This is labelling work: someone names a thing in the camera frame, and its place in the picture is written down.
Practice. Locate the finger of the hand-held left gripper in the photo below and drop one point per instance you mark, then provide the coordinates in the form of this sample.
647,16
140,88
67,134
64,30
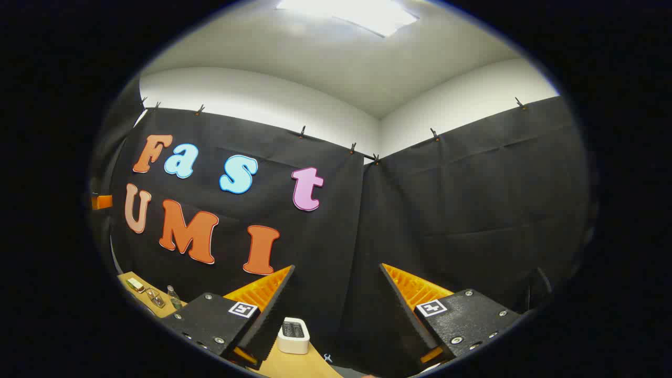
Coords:
102,202

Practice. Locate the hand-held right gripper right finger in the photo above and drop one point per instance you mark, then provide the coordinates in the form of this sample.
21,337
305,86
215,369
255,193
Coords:
404,315

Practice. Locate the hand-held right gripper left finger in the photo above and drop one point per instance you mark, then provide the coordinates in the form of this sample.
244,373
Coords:
273,315

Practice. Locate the white toaster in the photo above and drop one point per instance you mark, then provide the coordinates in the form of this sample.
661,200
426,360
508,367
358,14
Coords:
294,344

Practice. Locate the sandwich with lettuce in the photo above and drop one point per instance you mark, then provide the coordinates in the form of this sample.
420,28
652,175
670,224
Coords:
135,285

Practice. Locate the clear plastic bottle green label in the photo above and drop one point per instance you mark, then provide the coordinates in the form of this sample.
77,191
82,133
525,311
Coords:
175,300

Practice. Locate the row of black cloth clips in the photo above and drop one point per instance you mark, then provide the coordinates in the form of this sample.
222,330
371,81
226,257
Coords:
302,131

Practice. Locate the ceiling light panel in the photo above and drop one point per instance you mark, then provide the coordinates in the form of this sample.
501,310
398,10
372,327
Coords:
357,13

